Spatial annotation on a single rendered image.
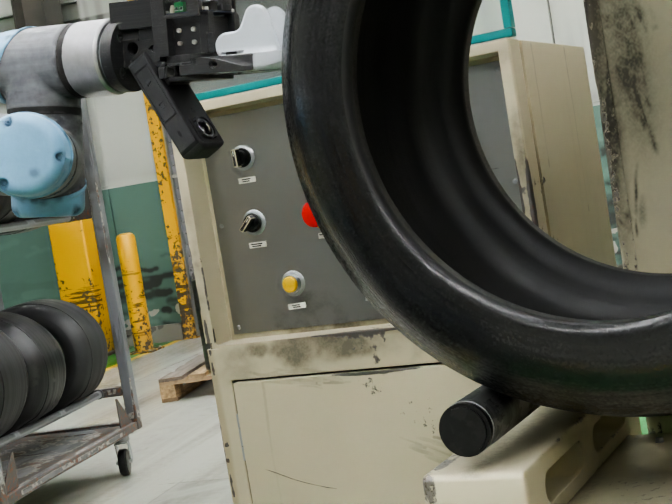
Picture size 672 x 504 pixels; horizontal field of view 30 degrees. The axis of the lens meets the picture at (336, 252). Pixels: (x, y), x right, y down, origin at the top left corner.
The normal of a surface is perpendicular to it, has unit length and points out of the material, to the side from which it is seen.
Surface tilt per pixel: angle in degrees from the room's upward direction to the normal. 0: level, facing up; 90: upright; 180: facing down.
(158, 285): 90
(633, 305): 80
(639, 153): 90
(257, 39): 91
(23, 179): 89
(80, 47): 75
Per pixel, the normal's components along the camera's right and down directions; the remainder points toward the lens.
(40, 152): 0.11, 0.03
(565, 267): -0.36, -0.04
